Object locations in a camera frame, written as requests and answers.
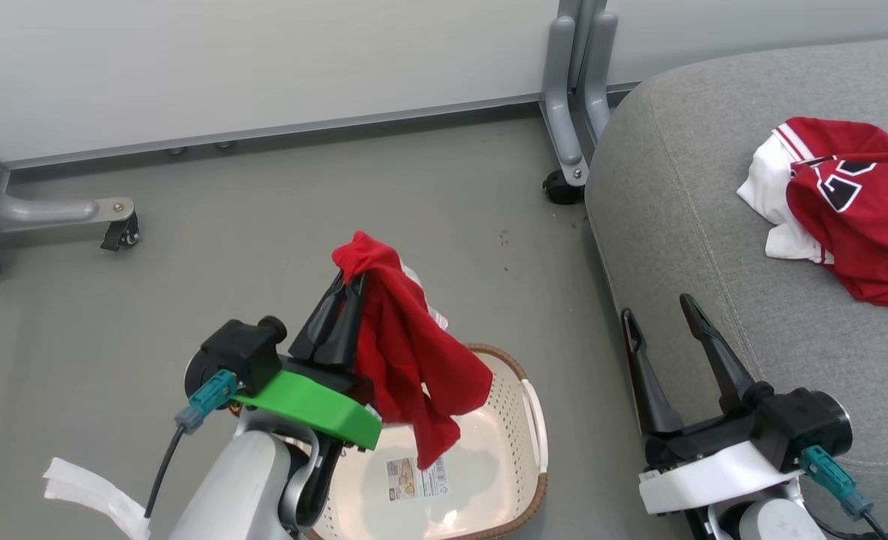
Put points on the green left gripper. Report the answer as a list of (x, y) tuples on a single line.
[(316, 409)]

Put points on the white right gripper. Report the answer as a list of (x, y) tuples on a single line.
[(714, 472)]

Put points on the red shorts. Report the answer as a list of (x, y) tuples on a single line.
[(406, 352)]

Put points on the red white sports jersey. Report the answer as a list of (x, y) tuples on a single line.
[(864, 217)]

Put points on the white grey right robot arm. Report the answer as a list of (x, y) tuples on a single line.
[(774, 523)]

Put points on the grey fabric sofa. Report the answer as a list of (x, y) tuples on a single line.
[(699, 187)]

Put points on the paper label in basket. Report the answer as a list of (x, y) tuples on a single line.
[(418, 478)]

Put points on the white laundry basket brown rim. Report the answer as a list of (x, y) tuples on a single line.
[(489, 480)]

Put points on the black caster wheel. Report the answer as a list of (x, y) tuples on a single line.
[(120, 234), (562, 189)]

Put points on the grey upright partition leg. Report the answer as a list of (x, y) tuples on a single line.
[(601, 67), (560, 97)]

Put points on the grey curved partition leg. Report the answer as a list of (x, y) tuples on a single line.
[(46, 211)]

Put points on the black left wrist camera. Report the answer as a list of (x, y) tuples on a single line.
[(238, 352)]

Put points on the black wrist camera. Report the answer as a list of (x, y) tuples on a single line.
[(808, 424), (238, 352)]

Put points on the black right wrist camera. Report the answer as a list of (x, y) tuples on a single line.
[(808, 424)]

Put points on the teal left camera connector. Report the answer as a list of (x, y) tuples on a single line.
[(208, 397)]

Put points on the teal camera connector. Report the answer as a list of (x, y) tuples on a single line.
[(834, 480), (208, 397)]

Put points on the teal right camera connector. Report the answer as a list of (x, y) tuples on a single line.
[(834, 480)]

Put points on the grey partition bottom rail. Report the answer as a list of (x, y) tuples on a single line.
[(264, 129)]

